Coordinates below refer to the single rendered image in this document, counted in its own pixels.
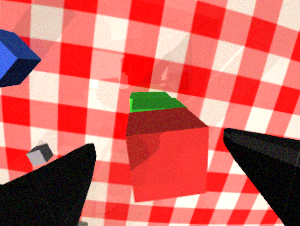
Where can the small grey cube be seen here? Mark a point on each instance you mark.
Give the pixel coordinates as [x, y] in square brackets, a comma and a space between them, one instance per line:
[40, 154]

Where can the green block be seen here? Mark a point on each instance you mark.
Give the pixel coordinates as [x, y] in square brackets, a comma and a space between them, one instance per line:
[137, 95]
[148, 104]

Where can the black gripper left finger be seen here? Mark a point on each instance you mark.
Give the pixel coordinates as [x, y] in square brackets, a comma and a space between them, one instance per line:
[53, 194]

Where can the red block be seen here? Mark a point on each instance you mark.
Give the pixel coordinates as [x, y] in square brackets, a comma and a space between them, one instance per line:
[167, 153]

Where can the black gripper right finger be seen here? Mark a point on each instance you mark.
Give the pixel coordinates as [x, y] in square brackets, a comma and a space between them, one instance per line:
[272, 163]

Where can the blue block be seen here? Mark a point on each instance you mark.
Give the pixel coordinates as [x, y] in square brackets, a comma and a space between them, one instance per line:
[17, 60]

